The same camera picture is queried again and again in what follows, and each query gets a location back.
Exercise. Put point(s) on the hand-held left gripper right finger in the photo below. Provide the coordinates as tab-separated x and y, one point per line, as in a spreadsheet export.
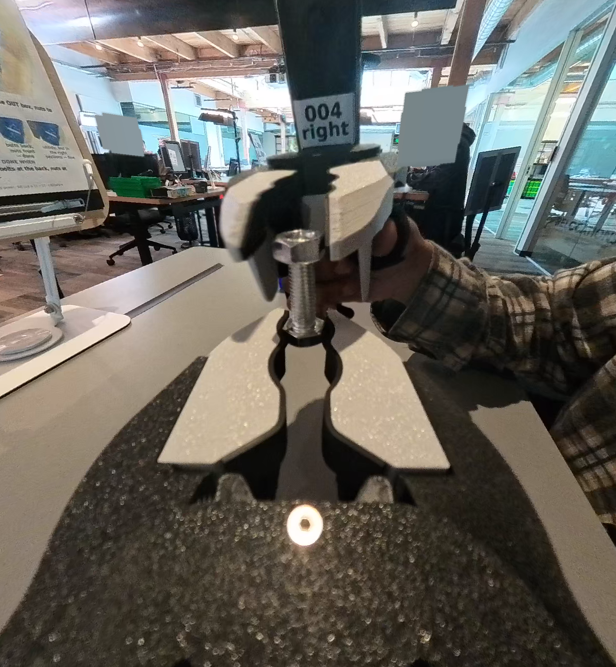
386	406

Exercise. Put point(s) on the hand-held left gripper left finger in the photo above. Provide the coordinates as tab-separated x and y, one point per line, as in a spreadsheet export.
219	406

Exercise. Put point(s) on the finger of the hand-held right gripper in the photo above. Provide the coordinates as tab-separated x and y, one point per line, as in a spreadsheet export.
360	208
240	213

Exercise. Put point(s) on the silver hex bolt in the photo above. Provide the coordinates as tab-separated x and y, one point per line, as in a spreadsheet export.
301	292

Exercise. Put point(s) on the silver hex nut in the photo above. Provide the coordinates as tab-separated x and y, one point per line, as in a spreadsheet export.
319	328

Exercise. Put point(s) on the person's right forearm plaid sleeve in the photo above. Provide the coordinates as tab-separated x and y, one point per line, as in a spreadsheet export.
495	323

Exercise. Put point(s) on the person's right hand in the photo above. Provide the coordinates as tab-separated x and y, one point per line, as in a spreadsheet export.
401	260

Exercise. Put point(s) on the black round-top pole lamp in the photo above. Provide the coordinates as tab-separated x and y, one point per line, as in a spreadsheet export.
371	58

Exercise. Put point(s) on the black computer monitor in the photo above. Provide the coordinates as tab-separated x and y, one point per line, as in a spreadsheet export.
192	156

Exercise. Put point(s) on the monitor showing white page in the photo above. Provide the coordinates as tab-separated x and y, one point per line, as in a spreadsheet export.
175	156

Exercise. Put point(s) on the wooden desk with black legs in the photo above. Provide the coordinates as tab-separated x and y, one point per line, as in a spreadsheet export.
146	195

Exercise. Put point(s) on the black tripod light stand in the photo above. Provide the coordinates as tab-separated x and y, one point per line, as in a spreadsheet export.
217	115

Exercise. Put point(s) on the green plastic bins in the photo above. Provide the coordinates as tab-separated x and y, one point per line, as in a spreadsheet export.
133	185

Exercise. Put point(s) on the white document stand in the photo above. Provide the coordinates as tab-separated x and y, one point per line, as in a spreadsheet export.
89	325

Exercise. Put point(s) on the green lit screen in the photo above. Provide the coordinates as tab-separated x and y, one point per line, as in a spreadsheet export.
531	187

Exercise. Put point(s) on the printed instruction sheet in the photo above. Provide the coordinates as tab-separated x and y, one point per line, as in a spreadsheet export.
16	130

